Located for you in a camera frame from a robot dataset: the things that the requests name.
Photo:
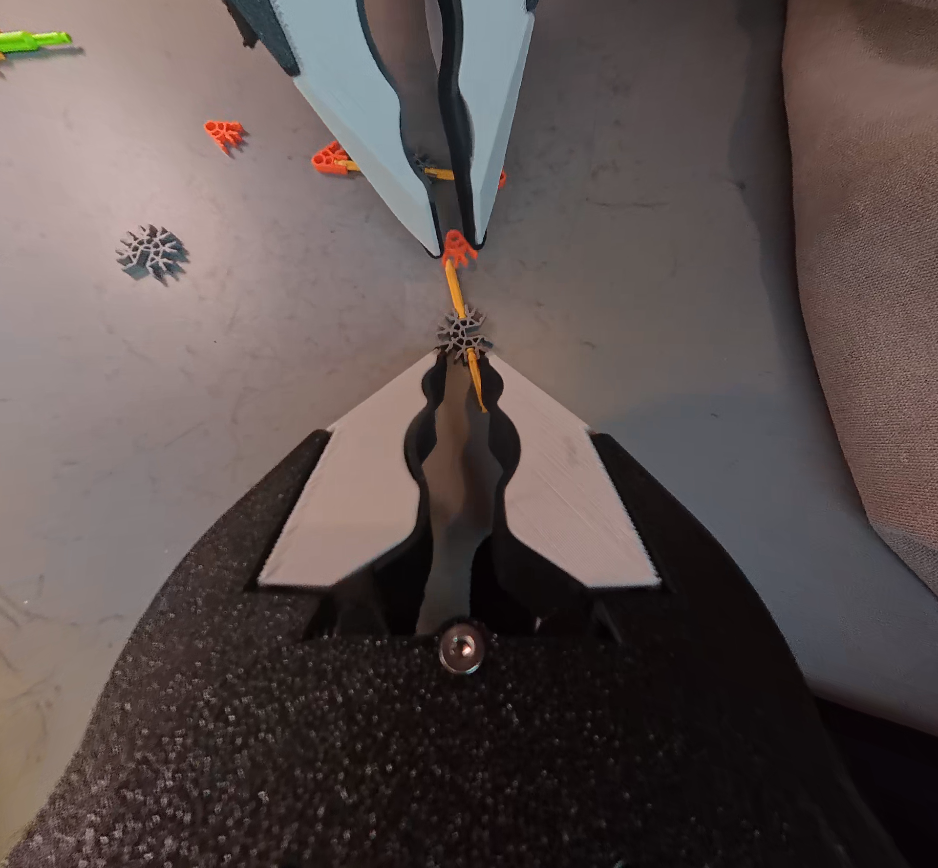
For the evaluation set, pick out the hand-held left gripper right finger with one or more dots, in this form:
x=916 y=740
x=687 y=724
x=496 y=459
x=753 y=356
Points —
x=579 y=509

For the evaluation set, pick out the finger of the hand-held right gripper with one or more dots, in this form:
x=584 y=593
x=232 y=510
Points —
x=498 y=39
x=330 y=39

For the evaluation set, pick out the grey snowflake connector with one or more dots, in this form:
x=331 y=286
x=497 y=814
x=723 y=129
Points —
x=150 y=252
x=463 y=335
x=421 y=163

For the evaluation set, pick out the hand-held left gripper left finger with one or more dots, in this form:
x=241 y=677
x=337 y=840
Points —
x=344 y=509

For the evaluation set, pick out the toy model with red rod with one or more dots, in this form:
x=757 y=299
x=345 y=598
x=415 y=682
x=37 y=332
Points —
x=29 y=41

